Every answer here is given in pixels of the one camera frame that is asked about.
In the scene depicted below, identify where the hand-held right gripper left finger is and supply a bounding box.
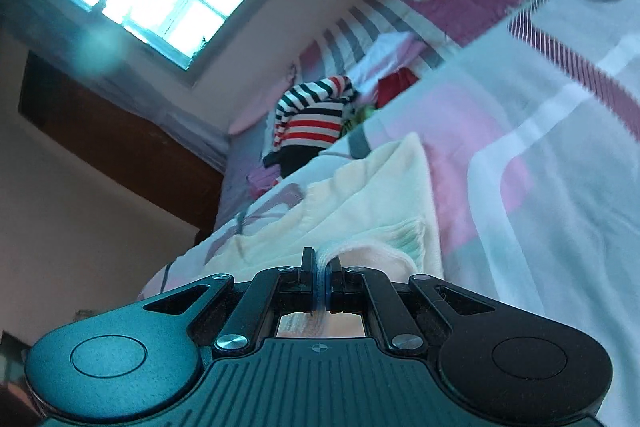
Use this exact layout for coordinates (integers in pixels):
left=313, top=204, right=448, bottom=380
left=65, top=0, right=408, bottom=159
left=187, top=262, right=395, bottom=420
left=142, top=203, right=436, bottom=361
left=145, top=247, right=319, bottom=353

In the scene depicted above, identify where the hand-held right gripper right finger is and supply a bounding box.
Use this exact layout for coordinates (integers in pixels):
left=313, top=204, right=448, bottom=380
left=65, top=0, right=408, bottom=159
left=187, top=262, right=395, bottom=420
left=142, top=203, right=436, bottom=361
left=326, top=257, right=510, bottom=351

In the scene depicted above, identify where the cream knit sweater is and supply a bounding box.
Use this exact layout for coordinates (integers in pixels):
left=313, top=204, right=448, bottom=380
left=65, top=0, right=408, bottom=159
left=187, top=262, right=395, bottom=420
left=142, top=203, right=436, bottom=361
left=204, top=132, right=446, bottom=339

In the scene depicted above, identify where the pink cloth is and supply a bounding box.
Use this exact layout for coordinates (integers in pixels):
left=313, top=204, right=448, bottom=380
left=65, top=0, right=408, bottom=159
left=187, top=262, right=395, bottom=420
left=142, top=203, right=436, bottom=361
left=248, top=166, right=284, bottom=200

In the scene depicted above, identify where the grey curtain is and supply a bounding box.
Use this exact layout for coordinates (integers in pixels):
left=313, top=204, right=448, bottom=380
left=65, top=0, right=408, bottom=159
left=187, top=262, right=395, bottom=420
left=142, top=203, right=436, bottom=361
left=90, top=72, right=232, bottom=175

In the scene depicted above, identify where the striped red black white garment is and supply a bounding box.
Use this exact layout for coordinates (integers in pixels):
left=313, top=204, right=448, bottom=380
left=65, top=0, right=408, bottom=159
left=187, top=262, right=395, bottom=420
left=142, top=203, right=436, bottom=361
left=262, top=76, right=359, bottom=178

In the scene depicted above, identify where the green cloth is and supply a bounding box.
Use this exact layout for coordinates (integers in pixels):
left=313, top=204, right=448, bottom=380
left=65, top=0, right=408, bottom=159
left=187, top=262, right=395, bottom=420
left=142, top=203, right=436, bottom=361
left=344, top=106, right=377, bottom=128

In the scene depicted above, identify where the dark wooden door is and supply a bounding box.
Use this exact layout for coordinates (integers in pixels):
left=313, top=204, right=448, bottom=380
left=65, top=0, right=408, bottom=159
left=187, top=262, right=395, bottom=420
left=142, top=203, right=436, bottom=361
left=19, top=52, right=224, bottom=233

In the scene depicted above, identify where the patterned pastel bedsheet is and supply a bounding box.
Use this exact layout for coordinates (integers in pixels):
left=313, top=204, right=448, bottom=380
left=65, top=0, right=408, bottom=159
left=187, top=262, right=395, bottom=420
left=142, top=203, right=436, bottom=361
left=139, top=0, right=640, bottom=343

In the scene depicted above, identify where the red cloth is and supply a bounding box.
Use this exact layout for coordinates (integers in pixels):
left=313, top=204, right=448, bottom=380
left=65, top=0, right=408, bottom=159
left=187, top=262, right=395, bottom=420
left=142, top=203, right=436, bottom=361
left=376, top=68, right=419, bottom=108

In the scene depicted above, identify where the white cloth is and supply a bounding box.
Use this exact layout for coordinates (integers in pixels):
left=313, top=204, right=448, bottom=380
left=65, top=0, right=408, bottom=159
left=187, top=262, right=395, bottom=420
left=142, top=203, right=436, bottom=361
left=349, top=32, right=427, bottom=88

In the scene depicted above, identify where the striped pink grey bedsheet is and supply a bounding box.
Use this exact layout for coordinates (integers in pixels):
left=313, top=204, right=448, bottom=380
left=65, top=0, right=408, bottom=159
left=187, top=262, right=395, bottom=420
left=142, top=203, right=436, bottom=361
left=215, top=0, right=608, bottom=228

